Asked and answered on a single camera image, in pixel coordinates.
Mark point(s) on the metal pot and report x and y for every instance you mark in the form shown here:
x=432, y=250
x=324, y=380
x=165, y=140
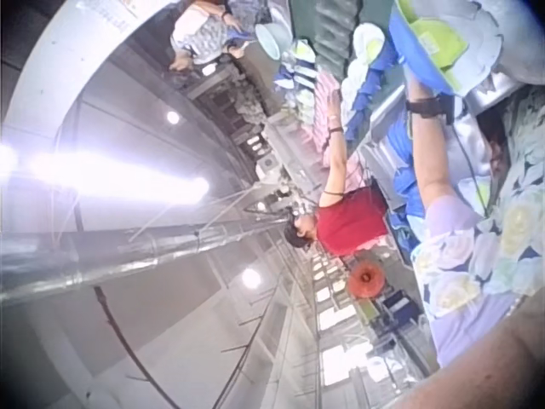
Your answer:
x=496, y=91

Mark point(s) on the person's left hand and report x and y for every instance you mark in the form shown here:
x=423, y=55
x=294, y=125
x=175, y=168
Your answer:
x=418, y=87

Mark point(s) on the teal plastic bowl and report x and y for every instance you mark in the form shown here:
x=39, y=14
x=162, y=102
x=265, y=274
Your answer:
x=272, y=38

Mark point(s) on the stack of grey white plates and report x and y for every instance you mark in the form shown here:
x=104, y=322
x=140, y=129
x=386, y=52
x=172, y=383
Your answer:
x=481, y=38

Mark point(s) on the metal machinery rack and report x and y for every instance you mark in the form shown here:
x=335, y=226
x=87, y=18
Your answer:
x=255, y=140

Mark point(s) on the black wrist band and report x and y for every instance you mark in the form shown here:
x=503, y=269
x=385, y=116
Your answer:
x=426, y=106

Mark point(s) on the blue plastic basin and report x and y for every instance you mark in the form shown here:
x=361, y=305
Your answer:
x=402, y=38

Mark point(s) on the stack of blue white dishes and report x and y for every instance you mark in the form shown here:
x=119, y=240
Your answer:
x=300, y=72

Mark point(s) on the stack of white blue plates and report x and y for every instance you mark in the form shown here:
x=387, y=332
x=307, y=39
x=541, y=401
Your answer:
x=366, y=55

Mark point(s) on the orange fan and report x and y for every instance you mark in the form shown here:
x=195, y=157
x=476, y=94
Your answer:
x=366, y=277

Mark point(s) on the metal duct pipe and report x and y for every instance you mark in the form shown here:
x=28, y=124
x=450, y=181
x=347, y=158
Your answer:
x=140, y=260

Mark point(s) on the stack of pink dishes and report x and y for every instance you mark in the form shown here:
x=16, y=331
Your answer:
x=325, y=106

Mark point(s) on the lime green plastic dishes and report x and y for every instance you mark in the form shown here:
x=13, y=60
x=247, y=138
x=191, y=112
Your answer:
x=438, y=42

